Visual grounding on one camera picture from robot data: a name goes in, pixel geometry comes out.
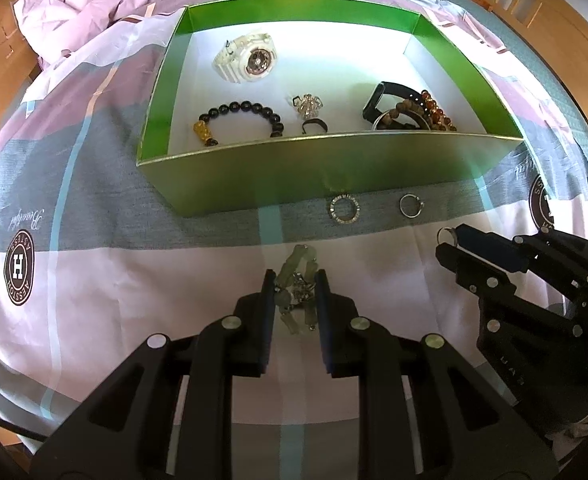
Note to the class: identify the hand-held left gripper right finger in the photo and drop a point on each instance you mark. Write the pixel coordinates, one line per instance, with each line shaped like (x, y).
(323, 320)

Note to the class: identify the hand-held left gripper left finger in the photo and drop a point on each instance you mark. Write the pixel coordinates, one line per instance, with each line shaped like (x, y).
(268, 320)

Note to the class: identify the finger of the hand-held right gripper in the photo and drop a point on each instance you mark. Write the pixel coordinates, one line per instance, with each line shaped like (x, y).
(489, 250)
(466, 265)

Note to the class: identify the green cardboard box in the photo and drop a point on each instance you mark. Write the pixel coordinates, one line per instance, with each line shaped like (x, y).
(299, 170)

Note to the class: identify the black wrist band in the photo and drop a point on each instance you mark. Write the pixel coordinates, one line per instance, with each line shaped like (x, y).
(374, 97)

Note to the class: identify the clear crystal ornament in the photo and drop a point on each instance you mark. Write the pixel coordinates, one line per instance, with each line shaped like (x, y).
(308, 105)

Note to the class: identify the white wrist watch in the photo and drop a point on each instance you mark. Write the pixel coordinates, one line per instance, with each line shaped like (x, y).
(246, 57)

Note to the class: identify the thin silver hoop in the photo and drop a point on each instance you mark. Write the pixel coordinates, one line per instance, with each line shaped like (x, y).
(375, 122)

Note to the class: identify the teal bed mat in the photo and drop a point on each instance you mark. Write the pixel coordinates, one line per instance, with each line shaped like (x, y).
(549, 75)

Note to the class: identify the wooden bed side rail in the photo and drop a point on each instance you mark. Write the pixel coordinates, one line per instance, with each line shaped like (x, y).
(559, 15)

